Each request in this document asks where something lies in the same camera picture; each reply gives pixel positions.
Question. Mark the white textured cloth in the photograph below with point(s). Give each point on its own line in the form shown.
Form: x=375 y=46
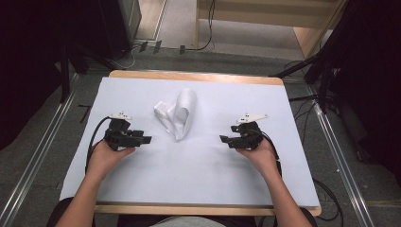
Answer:
x=179 y=113

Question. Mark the black stand post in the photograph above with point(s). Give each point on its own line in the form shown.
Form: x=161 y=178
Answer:
x=65 y=75

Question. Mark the person's dark clothing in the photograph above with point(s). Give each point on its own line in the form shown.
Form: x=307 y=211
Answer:
x=135 y=221

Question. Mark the light wooden furniture frame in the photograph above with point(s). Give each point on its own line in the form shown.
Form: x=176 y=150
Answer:
x=302 y=34

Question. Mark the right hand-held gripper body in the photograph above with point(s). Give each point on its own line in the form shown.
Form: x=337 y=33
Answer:
x=250 y=138

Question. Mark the dark floor plug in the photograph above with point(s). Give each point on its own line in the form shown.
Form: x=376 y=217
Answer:
x=143 y=46
x=157 y=46
x=182 y=49

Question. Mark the black metal stand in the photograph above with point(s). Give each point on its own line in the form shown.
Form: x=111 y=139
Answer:
x=324 y=88

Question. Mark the dark curtain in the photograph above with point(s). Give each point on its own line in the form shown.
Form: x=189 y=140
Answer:
x=28 y=63
x=369 y=78

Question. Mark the black stand leg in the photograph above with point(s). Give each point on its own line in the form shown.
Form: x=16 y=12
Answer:
x=293 y=67

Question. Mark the white table cover sheet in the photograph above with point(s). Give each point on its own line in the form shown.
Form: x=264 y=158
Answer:
x=195 y=170

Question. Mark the person's right hand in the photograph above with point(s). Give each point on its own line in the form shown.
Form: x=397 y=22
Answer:
x=263 y=157

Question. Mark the metal floor rail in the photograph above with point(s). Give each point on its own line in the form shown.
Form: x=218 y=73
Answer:
x=38 y=151
x=340 y=151

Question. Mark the person's left hand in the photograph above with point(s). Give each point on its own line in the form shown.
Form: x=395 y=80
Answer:
x=102 y=159

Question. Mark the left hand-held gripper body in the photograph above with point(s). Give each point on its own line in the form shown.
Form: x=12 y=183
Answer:
x=121 y=138

